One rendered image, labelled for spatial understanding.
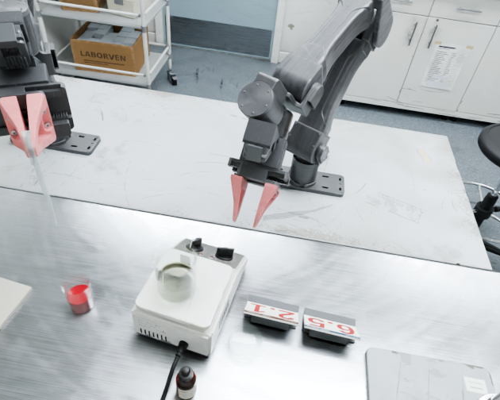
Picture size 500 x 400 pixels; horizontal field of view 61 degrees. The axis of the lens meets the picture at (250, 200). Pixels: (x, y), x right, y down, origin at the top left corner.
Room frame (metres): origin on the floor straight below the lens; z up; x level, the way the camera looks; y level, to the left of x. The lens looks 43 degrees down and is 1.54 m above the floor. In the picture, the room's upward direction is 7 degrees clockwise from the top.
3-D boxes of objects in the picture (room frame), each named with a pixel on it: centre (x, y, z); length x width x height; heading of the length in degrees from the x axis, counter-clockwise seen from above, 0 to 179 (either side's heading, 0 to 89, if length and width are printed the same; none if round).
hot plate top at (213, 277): (0.38, 0.08, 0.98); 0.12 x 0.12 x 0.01; 78
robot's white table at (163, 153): (0.84, 0.08, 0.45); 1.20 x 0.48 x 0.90; 86
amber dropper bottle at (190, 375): (0.25, 0.06, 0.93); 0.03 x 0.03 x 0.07
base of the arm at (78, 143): (0.80, 0.48, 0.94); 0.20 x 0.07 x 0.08; 86
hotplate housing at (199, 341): (0.40, 0.08, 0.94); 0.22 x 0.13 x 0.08; 168
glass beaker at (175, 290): (0.37, 0.09, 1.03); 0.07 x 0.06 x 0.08; 26
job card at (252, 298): (0.40, -0.06, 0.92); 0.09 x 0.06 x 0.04; 82
